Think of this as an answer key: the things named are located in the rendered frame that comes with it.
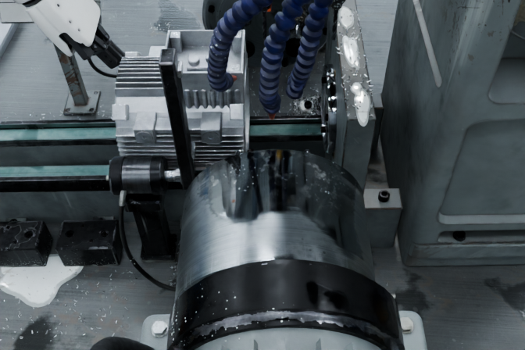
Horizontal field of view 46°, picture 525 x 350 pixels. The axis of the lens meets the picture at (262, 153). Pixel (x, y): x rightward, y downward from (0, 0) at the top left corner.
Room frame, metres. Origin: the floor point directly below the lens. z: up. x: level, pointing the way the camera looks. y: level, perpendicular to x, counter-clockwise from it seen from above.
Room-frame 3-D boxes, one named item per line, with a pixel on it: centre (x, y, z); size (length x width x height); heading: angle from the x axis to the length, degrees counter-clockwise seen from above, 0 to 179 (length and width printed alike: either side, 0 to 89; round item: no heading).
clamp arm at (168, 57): (0.59, 0.11, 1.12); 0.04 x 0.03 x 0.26; 89
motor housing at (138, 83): (0.72, 0.12, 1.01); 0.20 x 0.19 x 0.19; 88
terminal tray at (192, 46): (0.72, 0.08, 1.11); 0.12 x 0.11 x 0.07; 88
